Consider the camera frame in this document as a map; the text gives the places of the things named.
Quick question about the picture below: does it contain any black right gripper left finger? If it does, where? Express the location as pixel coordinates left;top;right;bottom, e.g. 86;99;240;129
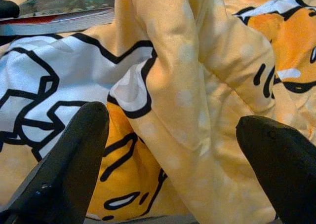
0;102;110;224

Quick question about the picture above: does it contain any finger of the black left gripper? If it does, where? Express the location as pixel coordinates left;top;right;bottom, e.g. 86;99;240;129
0;0;21;19

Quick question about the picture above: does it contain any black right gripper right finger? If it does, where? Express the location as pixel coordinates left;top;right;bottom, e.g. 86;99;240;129
236;115;316;224

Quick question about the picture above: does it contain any dark red-green cover book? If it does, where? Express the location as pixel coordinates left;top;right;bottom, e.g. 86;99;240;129
0;0;117;37

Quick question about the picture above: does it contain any yellow cartoon egg blanket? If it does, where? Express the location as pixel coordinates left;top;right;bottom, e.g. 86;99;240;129
0;0;316;224

